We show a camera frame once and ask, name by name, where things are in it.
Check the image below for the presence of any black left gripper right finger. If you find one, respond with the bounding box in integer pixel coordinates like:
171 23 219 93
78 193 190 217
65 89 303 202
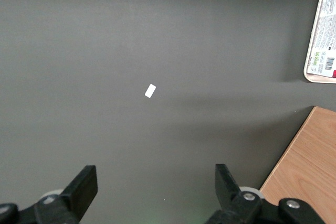
207 164 326 224

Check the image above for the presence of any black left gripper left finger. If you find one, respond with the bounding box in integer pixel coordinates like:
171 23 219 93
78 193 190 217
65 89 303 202
15 165 98 224

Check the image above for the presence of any cream plastic tray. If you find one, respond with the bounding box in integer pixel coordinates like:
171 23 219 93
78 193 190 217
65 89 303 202
303 0 336 84

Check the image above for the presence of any wooden drawer cabinet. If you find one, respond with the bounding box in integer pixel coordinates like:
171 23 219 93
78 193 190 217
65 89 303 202
259 106 336 224

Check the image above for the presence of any small white tape piece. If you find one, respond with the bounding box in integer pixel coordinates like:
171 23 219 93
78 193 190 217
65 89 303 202
144 83 157 99

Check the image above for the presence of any red cookie box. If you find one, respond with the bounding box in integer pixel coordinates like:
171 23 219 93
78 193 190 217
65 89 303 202
307 0 336 79

